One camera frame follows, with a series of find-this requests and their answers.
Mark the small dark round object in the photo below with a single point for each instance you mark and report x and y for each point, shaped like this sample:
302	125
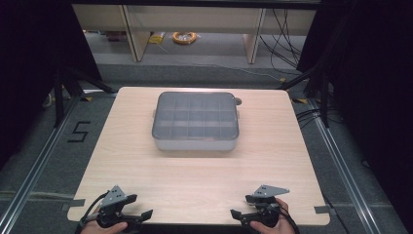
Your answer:
238	101

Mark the person's right hand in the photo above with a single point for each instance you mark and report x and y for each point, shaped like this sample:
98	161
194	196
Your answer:
281	224

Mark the metal floor rail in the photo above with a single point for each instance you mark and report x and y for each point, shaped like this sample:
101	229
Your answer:
344	165
35	165

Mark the black curtain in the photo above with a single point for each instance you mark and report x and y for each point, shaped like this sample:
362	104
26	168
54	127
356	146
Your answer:
35	65
373	81

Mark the yellow packet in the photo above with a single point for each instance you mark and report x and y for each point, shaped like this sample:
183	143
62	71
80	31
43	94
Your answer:
157	38

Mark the grey lidded compartment box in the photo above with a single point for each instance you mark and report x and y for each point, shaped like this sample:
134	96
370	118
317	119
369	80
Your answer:
195	118

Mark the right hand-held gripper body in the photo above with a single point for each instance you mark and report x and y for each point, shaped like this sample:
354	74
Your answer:
268	204

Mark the yellow tape piece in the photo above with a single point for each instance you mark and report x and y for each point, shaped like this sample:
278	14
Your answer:
87	98
300	101

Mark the black metal stand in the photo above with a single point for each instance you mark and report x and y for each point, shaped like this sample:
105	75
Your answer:
319	87
65	91

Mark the grey tape strip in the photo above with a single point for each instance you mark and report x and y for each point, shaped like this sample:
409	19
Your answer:
74	203
322	209

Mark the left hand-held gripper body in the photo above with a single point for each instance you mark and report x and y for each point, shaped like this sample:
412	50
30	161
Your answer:
112	203

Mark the person's left hand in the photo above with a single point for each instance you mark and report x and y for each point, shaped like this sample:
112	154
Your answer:
103	228

